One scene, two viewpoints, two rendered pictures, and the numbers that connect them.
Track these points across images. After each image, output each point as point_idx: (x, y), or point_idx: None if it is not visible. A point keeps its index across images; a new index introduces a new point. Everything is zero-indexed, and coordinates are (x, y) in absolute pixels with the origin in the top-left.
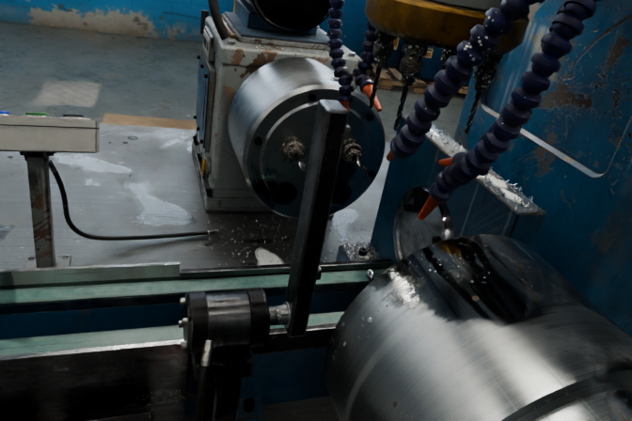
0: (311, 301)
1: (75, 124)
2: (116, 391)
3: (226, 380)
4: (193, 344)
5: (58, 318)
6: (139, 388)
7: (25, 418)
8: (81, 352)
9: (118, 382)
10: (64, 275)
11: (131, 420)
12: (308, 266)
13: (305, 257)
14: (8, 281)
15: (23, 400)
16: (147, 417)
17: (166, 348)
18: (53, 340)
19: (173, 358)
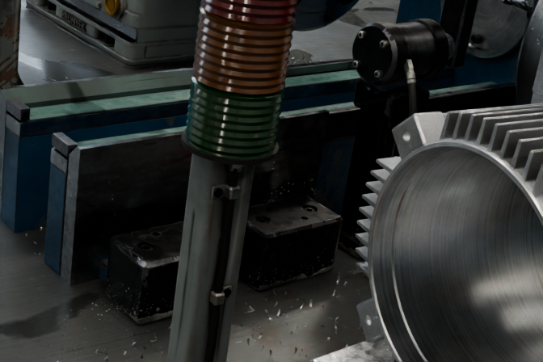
0: (473, 23)
1: None
2: (260, 181)
3: (406, 118)
4: (397, 64)
5: (144, 130)
6: (279, 177)
7: (179, 220)
8: None
9: (264, 166)
10: (132, 83)
11: (294, 200)
12: None
13: None
14: (78, 92)
15: (183, 194)
16: (306, 197)
17: (310, 119)
18: None
19: (313, 133)
